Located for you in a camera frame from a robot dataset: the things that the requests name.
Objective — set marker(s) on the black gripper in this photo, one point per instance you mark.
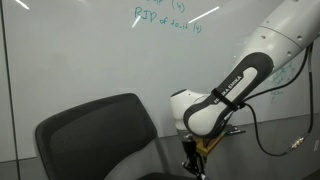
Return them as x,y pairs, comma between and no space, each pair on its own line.
195,163

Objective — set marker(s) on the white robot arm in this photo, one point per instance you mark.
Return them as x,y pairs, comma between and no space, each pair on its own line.
201,119

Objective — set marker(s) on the black office chair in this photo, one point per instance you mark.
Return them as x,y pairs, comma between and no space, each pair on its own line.
88,141

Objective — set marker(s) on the wrist camera on wooden mount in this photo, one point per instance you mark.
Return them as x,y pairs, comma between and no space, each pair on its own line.
205,146

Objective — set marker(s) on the white wall whiteboard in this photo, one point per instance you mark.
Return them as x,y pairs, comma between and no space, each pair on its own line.
62,53

